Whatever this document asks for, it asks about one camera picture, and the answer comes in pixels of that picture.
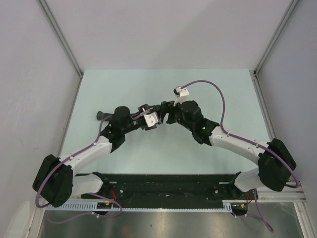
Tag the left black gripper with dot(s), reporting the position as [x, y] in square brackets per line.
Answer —
[143, 108]

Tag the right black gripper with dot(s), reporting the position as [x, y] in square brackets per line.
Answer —
[168, 107]

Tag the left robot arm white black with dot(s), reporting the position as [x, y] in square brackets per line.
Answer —
[55, 181]

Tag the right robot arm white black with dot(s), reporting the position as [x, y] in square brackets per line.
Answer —
[273, 160]

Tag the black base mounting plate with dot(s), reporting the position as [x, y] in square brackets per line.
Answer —
[171, 191]

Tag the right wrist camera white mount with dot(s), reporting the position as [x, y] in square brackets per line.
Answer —
[181, 95]

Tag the grey slotted cable duct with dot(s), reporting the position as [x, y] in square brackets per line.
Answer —
[99, 206]

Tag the aluminium extrusion rail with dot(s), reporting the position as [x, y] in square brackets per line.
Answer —
[288, 194]

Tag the left aluminium frame post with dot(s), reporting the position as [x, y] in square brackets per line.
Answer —
[51, 19]

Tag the aluminium frame post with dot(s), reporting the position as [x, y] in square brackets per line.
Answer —
[51, 19]
[276, 35]

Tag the right aluminium frame post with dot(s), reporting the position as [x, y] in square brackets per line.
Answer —
[276, 35]

